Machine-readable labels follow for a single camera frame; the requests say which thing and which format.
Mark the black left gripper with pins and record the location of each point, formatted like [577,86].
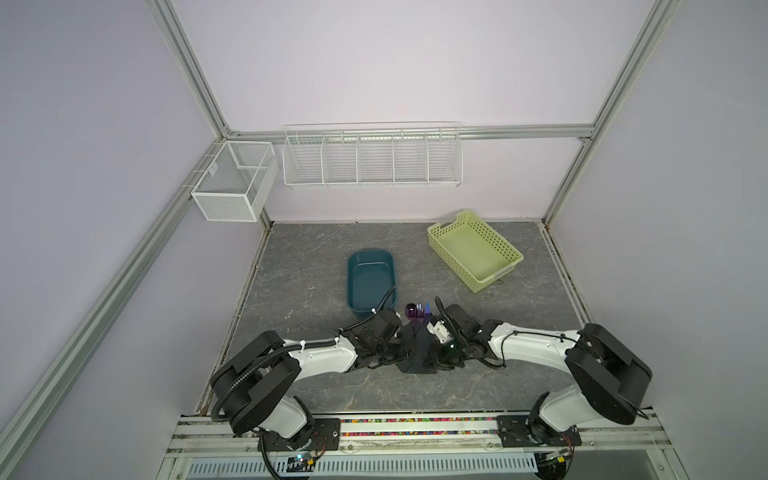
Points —
[402,352]

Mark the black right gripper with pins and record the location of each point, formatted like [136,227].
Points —
[440,362]

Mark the purple metallic spoon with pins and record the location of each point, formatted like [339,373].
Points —
[412,312]

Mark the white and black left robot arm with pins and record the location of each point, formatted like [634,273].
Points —
[252,389]

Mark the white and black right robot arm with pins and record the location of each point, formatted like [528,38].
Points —
[608,380]

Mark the teal plastic cutlery bin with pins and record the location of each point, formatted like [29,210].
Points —
[370,277]

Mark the light green perforated plastic basket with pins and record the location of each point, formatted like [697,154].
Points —
[473,250]

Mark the white wire wall rack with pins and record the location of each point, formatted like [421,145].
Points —
[373,154]

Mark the white mesh wall basket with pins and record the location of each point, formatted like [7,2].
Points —
[236,183]

